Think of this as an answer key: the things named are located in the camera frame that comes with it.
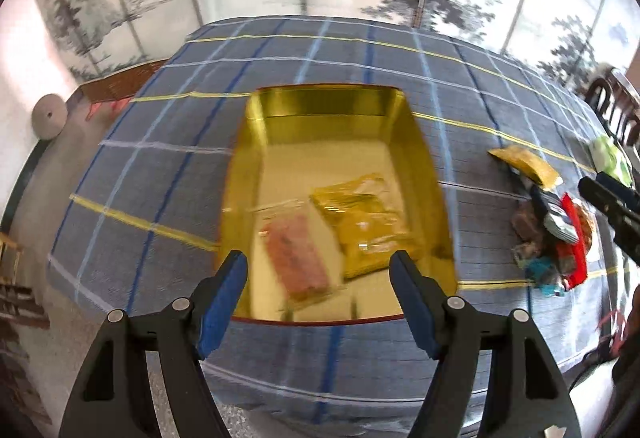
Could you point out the round grey disc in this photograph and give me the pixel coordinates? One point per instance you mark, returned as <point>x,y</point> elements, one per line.
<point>48,115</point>

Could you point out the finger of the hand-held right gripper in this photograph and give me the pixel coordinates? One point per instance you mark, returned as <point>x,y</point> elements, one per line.
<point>620,223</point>
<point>620,193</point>

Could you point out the dark wooden chair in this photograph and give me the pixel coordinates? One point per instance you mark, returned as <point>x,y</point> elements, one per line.
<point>620,113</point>

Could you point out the green tissue pack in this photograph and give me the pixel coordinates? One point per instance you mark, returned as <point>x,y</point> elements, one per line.
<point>607,155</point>

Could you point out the brown wooden bench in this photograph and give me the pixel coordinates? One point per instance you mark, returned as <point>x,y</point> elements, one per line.
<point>115,85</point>

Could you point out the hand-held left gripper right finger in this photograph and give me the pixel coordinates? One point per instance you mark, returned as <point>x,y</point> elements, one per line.
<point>415,308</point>

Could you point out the teal candy wrapper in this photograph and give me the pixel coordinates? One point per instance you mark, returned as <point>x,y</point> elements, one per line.
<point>544,270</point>

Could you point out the gold tin box red outside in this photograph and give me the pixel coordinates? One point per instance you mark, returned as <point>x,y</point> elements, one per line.
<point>325,138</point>

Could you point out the white black snack packet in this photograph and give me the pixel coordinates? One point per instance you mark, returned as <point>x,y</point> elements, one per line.
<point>557,220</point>

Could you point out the pink snack packet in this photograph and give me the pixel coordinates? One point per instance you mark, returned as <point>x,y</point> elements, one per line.
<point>295,253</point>

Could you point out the clear small candy packet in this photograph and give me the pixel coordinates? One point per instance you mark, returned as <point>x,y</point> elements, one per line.
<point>524,253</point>

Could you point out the blue checked tablecloth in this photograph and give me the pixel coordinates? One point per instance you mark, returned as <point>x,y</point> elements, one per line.
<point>350,58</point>

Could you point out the red snack packet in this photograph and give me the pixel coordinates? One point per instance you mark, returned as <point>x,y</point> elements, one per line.
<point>575,248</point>

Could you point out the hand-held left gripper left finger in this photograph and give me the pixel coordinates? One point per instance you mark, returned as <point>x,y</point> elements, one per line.
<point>222,308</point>

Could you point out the wooden slatted chair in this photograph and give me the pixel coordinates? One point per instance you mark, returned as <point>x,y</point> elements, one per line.
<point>15,300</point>

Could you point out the small yellow snack packet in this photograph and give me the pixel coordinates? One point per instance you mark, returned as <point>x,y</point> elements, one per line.
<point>530,168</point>

